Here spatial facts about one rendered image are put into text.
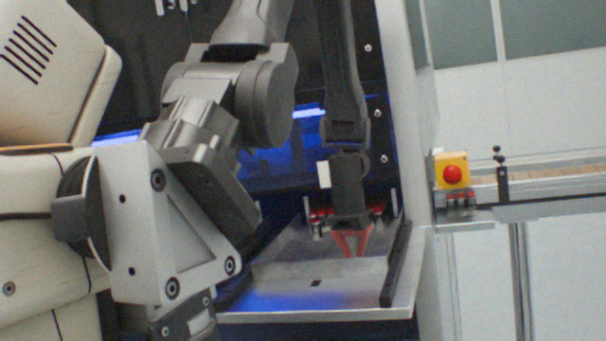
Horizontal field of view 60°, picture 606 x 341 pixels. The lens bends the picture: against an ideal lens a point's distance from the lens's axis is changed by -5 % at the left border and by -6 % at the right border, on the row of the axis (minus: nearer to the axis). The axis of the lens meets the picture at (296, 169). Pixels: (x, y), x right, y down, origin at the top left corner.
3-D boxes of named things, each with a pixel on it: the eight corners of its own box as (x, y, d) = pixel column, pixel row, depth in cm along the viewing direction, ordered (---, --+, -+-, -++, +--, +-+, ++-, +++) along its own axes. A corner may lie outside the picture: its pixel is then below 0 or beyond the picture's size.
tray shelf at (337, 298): (166, 242, 149) (165, 236, 149) (428, 224, 128) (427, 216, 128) (49, 322, 104) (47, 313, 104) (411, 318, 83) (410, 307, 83)
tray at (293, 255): (301, 226, 137) (298, 212, 136) (406, 218, 129) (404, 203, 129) (253, 280, 105) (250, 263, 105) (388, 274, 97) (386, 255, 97)
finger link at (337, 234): (378, 260, 103) (373, 210, 103) (371, 269, 96) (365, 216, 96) (343, 261, 105) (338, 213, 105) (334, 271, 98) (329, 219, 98)
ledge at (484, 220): (437, 215, 133) (436, 207, 133) (491, 210, 129) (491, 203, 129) (436, 234, 120) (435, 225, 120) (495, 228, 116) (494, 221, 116)
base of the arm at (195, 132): (78, 171, 41) (202, 160, 36) (122, 98, 46) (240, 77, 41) (140, 235, 47) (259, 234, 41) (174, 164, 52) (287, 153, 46)
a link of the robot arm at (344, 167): (323, 152, 97) (354, 148, 95) (332, 150, 104) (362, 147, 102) (328, 190, 97) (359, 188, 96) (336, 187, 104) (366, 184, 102)
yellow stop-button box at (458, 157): (438, 183, 124) (435, 152, 123) (470, 180, 122) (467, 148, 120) (436, 191, 117) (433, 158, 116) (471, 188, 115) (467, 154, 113)
